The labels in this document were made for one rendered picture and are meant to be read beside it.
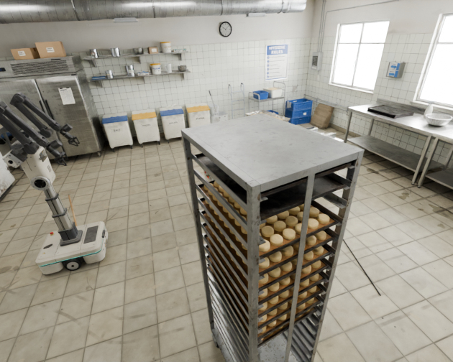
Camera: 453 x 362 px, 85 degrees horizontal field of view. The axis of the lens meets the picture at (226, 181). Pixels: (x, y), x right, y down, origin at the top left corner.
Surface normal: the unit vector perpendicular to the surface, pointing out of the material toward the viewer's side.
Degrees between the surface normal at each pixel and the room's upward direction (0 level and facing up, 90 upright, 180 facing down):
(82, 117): 90
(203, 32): 90
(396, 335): 0
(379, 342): 0
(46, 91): 90
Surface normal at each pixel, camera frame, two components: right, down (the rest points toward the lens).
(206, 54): 0.30, 0.46
